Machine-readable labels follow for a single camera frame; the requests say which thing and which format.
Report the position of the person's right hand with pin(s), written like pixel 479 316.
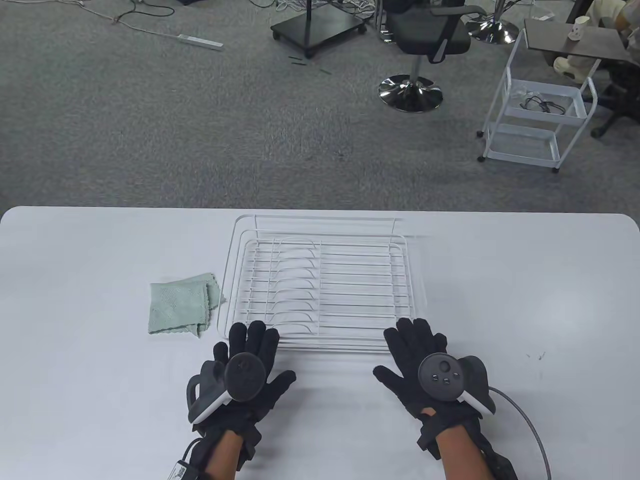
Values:
pixel 406 360

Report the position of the person's left hand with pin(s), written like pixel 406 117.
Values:
pixel 260 395

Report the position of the green fish scale cleaning cloth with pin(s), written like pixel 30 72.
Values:
pixel 177 305

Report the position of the person's right forearm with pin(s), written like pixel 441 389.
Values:
pixel 462 457

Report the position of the person's left forearm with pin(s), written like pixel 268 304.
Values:
pixel 224 457

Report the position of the black left hand controller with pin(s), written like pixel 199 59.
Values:
pixel 240 377

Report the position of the black hand controller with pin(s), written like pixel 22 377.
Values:
pixel 240 377
pixel 445 375

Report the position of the black right hand controller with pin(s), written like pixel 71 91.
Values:
pixel 445 375

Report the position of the white rolling cart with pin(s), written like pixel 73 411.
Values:
pixel 520 142

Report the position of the black bar stool chrome base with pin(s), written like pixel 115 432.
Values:
pixel 425 35

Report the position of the black office chair base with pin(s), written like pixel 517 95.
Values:
pixel 622 100

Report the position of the black rolling stand base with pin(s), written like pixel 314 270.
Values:
pixel 320 25

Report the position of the white power strip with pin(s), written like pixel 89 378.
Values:
pixel 200 41

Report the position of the dark small table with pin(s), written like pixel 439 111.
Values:
pixel 595 42

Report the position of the white paper cup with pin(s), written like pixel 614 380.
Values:
pixel 578 29

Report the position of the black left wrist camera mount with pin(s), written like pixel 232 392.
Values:
pixel 197 455

